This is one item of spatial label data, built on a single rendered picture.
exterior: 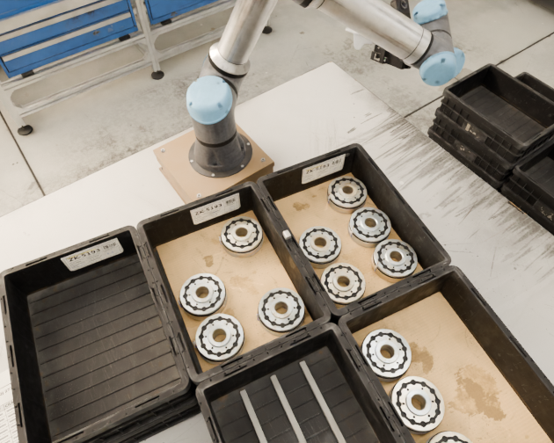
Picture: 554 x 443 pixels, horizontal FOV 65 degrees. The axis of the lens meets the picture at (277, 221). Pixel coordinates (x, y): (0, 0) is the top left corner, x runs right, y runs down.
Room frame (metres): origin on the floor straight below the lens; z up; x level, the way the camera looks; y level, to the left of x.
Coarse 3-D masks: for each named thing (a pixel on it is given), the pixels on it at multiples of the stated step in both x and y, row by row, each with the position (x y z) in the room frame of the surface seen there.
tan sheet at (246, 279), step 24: (192, 240) 0.57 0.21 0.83; (216, 240) 0.57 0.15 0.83; (264, 240) 0.57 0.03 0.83; (168, 264) 0.51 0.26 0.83; (192, 264) 0.51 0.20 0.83; (216, 264) 0.51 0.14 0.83; (240, 264) 0.51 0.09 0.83; (264, 264) 0.51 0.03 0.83; (240, 288) 0.44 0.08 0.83; (264, 288) 0.44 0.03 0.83; (288, 288) 0.44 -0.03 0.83; (240, 312) 0.38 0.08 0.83; (192, 336) 0.33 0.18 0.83; (264, 336) 0.33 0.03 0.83
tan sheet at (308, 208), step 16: (352, 176) 0.78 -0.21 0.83; (304, 192) 0.72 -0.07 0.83; (320, 192) 0.72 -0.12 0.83; (288, 208) 0.67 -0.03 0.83; (304, 208) 0.67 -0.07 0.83; (320, 208) 0.67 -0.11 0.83; (288, 224) 0.62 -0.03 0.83; (304, 224) 0.62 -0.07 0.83; (320, 224) 0.62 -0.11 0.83; (336, 224) 0.62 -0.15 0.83; (352, 240) 0.57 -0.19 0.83; (400, 240) 0.58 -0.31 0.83; (352, 256) 0.53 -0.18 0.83; (368, 256) 0.53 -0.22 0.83; (320, 272) 0.48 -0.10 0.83; (368, 272) 0.48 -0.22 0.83; (416, 272) 0.48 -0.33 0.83; (368, 288) 0.44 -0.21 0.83
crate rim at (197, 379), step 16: (224, 192) 0.65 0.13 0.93; (256, 192) 0.65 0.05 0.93; (176, 208) 0.60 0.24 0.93; (144, 224) 0.55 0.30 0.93; (144, 240) 0.51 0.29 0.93; (288, 240) 0.51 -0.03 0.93; (304, 272) 0.43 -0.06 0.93; (160, 288) 0.39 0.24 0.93; (320, 304) 0.36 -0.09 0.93; (176, 320) 0.32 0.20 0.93; (320, 320) 0.33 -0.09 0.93; (176, 336) 0.29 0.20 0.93; (256, 352) 0.26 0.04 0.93; (192, 368) 0.23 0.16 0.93; (224, 368) 0.23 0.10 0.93
